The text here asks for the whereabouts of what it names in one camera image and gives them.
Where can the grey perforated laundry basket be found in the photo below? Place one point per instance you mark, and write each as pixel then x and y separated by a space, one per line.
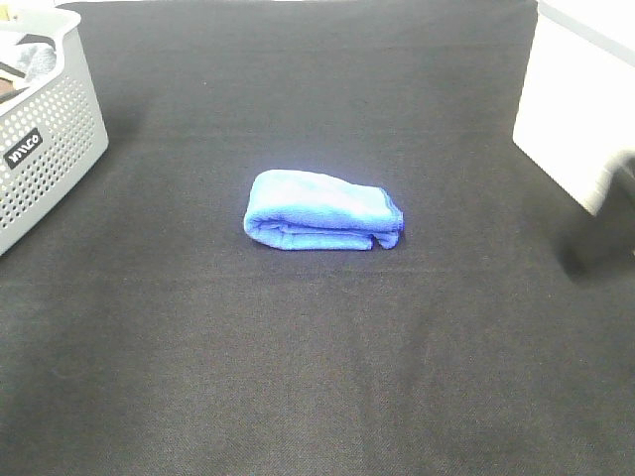
pixel 53 132

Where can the brown towel in basket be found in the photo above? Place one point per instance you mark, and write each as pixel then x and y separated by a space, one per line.
pixel 8 90

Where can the blue microfiber towel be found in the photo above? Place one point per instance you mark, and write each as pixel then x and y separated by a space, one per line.
pixel 299 211

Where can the grey towel in basket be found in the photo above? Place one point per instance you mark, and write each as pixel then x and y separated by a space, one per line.
pixel 34 60

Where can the white slotted storage bin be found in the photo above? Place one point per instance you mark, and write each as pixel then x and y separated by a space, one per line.
pixel 575 117

